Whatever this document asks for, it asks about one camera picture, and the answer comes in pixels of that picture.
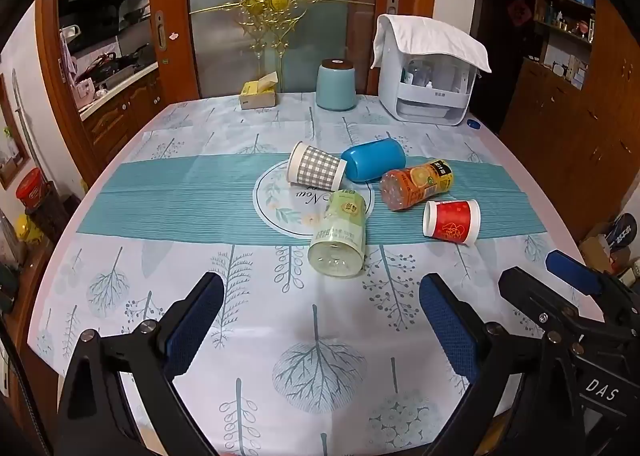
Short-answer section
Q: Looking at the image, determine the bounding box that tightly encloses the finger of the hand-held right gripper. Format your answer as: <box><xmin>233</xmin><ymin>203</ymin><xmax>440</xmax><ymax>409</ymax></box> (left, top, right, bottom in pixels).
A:
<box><xmin>545</xmin><ymin>249</ymin><xmax>627</xmax><ymax>299</ymax></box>
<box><xmin>498</xmin><ymin>265</ymin><xmax>632</xmax><ymax>343</ymax></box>

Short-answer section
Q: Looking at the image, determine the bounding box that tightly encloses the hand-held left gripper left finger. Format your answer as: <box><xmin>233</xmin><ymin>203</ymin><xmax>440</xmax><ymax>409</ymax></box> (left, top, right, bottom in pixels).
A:
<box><xmin>56</xmin><ymin>271</ymin><xmax>226</xmax><ymax>456</ymax></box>

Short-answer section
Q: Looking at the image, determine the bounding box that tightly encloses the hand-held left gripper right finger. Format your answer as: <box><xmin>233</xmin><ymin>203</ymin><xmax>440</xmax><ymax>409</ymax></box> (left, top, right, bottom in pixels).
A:
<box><xmin>419</xmin><ymin>273</ymin><xmax>583</xmax><ymax>456</ymax></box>

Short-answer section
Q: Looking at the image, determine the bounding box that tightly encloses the green label clear cup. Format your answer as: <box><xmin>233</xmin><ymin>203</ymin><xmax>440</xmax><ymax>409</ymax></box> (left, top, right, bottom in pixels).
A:
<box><xmin>307</xmin><ymin>189</ymin><xmax>369</xmax><ymax>280</ymax></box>

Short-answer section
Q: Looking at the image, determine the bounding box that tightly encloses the red paper cup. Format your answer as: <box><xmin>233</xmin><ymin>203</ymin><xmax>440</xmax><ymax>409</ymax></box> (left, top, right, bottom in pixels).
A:
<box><xmin>422</xmin><ymin>199</ymin><xmax>482</xmax><ymax>246</ymax></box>

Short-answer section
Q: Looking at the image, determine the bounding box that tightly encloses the orange label clear cup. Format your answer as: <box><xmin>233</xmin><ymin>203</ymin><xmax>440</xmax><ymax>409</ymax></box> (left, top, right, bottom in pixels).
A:
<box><xmin>379</xmin><ymin>158</ymin><xmax>455</xmax><ymax>212</ymax></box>

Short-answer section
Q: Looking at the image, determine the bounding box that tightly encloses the blue plastic cup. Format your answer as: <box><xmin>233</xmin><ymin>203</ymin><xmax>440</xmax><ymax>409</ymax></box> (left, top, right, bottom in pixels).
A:
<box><xmin>340</xmin><ymin>137</ymin><xmax>407</xmax><ymax>183</ymax></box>

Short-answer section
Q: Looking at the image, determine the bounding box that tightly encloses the grey checked paper cup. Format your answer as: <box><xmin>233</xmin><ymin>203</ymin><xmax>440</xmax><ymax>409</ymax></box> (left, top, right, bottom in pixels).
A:
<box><xmin>286</xmin><ymin>141</ymin><xmax>348</xmax><ymax>190</ymax></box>

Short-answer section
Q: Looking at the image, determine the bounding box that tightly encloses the cardboard box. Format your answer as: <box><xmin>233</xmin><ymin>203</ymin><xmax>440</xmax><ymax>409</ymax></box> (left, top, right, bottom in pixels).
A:
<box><xmin>579</xmin><ymin>233</ymin><xmax>615</xmax><ymax>273</ymax></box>

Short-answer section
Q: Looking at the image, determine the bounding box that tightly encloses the dark round bag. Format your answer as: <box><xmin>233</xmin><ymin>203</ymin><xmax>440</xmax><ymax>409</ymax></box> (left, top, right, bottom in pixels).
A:
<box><xmin>606</xmin><ymin>213</ymin><xmax>640</xmax><ymax>253</ymax></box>

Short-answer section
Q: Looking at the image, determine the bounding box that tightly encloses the tree print tablecloth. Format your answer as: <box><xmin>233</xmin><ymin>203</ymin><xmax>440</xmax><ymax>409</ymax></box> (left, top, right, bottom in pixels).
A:
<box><xmin>27</xmin><ymin>93</ymin><xmax>590</xmax><ymax>456</ymax></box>

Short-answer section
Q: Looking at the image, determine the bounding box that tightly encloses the wooden shelf cabinet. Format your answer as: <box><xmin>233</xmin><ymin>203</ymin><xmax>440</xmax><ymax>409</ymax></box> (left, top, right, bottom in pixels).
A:
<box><xmin>499</xmin><ymin>0</ymin><xmax>640</xmax><ymax>243</ymax></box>

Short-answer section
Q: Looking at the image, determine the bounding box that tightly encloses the yellow toy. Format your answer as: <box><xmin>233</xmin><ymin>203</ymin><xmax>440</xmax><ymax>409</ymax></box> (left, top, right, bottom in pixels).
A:
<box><xmin>14</xmin><ymin>214</ymin><xmax>45</xmax><ymax>243</ymax></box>

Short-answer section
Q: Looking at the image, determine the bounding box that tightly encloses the red bucket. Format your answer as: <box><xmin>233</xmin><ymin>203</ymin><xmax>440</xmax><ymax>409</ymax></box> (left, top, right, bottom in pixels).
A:
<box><xmin>14</xmin><ymin>167</ymin><xmax>47</xmax><ymax>210</ymax></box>

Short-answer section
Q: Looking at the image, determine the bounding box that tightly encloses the wooden kitchen base cabinet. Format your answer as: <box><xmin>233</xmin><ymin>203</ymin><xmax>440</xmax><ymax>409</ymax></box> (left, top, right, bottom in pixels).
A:
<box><xmin>79</xmin><ymin>67</ymin><xmax>167</xmax><ymax>177</ymax></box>

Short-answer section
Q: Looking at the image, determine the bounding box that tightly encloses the white countertop appliance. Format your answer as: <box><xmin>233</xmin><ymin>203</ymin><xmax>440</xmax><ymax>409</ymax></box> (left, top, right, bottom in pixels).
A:
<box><xmin>377</xmin><ymin>14</ymin><xmax>482</xmax><ymax>127</ymax></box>

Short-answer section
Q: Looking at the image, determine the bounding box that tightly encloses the yellow tissue box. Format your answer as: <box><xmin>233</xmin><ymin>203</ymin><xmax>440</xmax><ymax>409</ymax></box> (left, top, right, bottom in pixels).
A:
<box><xmin>238</xmin><ymin>71</ymin><xmax>279</xmax><ymax>111</ymax></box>

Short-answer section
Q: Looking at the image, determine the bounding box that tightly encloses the light blue canister brown lid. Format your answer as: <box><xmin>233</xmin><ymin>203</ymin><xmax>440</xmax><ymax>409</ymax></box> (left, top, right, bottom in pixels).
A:
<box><xmin>315</xmin><ymin>58</ymin><xmax>358</xmax><ymax>112</ymax></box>

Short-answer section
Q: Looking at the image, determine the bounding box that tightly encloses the frosted glass door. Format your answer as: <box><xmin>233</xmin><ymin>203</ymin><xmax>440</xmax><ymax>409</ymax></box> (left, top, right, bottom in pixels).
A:
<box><xmin>187</xmin><ymin>0</ymin><xmax>377</xmax><ymax>100</ymax></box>

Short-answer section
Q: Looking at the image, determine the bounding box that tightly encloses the white towel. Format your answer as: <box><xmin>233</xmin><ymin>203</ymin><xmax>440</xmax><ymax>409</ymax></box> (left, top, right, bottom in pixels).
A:
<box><xmin>370</xmin><ymin>13</ymin><xmax>494</xmax><ymax>74</ymax></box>

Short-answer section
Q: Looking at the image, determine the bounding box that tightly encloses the wooden picture frame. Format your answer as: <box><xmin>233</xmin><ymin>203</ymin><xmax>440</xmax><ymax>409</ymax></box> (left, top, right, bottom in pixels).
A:
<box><xmin>0</xmin><ymin>71</ymin><xmax>32</xmax><ymax>190</ymax></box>

